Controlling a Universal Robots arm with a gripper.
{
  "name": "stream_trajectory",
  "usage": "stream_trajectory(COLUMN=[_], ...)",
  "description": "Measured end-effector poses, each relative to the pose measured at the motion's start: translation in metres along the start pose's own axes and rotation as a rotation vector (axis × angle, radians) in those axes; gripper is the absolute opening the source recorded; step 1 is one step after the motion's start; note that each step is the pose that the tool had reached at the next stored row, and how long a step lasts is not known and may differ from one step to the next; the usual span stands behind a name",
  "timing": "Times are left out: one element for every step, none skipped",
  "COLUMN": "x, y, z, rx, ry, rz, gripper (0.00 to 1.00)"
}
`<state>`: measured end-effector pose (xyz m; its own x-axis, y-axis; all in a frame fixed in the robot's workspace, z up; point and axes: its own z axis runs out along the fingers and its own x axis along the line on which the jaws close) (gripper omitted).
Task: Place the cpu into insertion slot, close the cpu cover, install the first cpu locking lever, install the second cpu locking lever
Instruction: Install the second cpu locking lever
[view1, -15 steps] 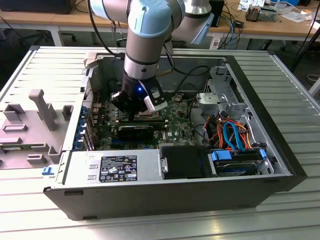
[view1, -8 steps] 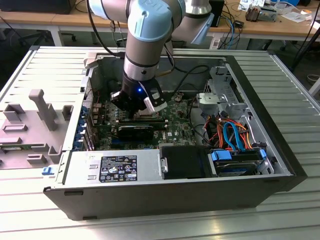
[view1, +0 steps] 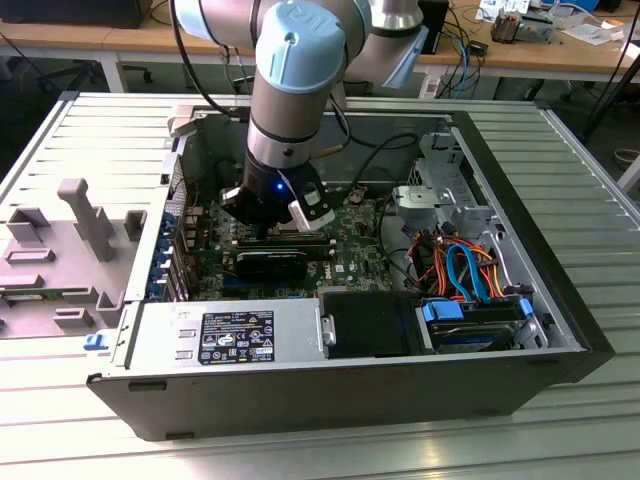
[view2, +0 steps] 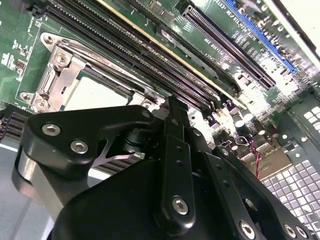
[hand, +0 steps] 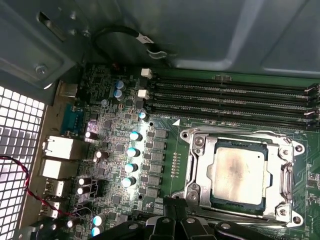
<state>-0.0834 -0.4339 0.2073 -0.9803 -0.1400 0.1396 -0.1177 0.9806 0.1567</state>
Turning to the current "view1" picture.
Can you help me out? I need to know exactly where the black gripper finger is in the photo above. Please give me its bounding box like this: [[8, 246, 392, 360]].
[[219, 186, 274, 243]]

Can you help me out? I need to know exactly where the CPU socket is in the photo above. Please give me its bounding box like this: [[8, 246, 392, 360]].
[[269, 222, 326, 240]]

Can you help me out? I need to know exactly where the blue expansion slot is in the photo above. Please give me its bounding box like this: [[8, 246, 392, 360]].
[[222, 279, 266, 297]]

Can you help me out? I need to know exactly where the black graphics card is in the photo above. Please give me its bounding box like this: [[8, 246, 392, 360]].
[[233, 248, 310, 282]]

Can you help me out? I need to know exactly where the green motherboard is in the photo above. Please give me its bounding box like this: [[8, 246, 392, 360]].
[[182, 180, 404, 302]]

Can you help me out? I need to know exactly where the silver power supply unit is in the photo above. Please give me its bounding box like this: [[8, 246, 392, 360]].
[[112, 298, 326, 370]]

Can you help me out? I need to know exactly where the grey metal disk bay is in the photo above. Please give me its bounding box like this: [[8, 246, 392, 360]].
[[391, 183, 457, 229]]

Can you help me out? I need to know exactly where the silver drive cage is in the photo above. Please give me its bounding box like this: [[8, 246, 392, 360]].
[[407, 130, 496, 211]]

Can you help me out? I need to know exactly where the blue plastic clip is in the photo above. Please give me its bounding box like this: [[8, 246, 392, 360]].
[[82, 331, 113, 355]]

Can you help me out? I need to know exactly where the white power strip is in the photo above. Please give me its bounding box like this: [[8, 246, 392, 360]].
[[418, 73, 442, 100]]

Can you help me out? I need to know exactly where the black PC case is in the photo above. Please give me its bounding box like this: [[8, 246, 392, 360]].
[[85, 102, 617, 442]]

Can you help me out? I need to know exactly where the grey parts rack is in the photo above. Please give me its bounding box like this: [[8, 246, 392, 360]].
[[0, 177, 150, 341]]

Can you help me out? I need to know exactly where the black office chair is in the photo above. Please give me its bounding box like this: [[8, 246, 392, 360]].
[[29, 58, 154, 99]]

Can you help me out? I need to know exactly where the blue disk carrier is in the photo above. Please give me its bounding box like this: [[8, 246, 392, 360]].
[[421, 297, 535, 351]]

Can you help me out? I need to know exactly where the wooden desk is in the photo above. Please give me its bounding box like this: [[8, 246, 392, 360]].
[[0, 0, 640, 84]]

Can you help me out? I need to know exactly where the black equipment box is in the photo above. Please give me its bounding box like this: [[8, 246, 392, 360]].
[[0, 0, 147, 30]]

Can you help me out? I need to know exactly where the finned metal cooler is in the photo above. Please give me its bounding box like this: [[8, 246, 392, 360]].
[[491, 10, 522, 45]]

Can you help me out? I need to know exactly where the grey metal box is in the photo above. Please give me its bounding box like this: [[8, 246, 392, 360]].
[[519, 12, 556, 45]]

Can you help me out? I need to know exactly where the black tripod leg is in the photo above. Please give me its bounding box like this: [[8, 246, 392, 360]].
[[582, 47, 640, 144]]

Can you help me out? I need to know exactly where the white paper sheet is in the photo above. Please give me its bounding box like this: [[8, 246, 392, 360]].
[[560, 14, 626, 47]]

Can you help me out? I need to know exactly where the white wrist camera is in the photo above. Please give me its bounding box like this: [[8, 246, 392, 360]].
[[277, 167, 337, 233]]

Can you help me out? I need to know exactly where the black camera cable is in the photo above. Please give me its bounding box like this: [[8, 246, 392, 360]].
[[319, 132, 424, 197]]

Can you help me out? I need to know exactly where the thin black wire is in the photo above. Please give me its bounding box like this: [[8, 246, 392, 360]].
[[375, 197, 421, 294], [354, 166, 404, 190]]

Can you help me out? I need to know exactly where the silver latch bracket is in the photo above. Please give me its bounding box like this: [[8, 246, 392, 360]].
[[319, 313, 338, 347]]

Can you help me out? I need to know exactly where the orange power wire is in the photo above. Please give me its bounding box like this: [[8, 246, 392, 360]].
[[467, 241, 507, 299], [409, 234, 449, 299]]

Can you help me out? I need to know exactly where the blue data wire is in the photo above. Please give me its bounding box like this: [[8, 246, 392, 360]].
[[446, 241, 494, 305]]

